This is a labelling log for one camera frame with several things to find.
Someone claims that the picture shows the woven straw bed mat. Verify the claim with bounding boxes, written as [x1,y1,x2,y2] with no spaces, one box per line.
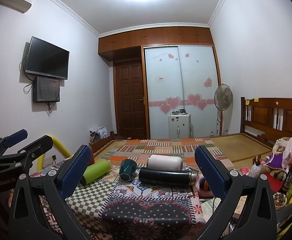
[94,133,272,167]

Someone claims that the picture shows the frosted sliding wardrobe doors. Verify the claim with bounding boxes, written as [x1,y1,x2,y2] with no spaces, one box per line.
[144,45,219,139]

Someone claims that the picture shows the standing electric fan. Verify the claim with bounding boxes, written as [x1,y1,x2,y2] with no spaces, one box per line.
[214,83,233,135]

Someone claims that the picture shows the yellow foam tube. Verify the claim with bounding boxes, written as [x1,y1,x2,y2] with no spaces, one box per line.
[36,135,72,172]

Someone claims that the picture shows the brown upper wardrobe cabinets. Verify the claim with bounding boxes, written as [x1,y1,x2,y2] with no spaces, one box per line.
[98,26,213,61]

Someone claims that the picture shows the brown wooden door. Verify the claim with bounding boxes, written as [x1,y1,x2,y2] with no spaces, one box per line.
[113,58,147,139]

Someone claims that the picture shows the black thermos flask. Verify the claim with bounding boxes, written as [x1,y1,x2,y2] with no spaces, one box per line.
[138,167,198,188]

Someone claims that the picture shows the small black wall monitor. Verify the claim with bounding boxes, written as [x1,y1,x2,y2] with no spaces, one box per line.
[32,76,60,103]

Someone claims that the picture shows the black wall television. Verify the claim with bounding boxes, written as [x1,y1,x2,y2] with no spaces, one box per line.
[25,36,70,80]

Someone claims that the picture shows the purple dressed doll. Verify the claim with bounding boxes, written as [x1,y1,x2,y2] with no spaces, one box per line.
[261,137,292,177]

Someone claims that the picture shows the wooden bed headboard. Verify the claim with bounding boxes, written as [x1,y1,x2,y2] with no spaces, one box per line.
[240,97,292,146]

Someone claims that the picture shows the white cylindrical bottle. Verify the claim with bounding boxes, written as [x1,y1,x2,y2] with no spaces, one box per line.
[147,154,183,171]

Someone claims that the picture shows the patchwork bed blanket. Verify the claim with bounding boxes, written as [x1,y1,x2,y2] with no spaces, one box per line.
[100,138,234,170]

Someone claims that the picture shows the patterned colourful table cloth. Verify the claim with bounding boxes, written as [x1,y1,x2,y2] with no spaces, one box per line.
[30,163,237,240]

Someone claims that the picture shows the lime green bottle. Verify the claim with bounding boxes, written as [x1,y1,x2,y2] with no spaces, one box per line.
[80,159,111,186]

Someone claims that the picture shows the white small appliance cabinet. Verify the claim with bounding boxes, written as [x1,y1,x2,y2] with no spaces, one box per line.
[168,113,191,139]

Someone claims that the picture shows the small clear plastic bottle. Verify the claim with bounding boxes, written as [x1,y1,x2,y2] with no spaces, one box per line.
[250,161,261,178]

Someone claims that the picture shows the dark green faceted cup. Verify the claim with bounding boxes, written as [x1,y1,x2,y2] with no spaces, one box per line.
[119,159,137,182]

